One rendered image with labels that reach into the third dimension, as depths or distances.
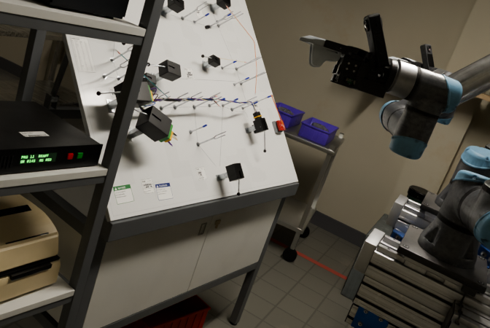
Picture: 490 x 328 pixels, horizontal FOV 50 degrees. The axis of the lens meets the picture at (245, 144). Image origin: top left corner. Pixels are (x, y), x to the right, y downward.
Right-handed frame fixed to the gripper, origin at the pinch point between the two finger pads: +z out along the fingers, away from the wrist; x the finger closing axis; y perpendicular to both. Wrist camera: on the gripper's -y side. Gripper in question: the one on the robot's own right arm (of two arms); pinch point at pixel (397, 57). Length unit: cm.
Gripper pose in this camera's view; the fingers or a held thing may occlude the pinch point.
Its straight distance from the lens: 232.9
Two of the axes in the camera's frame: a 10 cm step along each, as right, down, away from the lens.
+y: -2.1, 9.1, 3.5
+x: 7.8, -0.6, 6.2
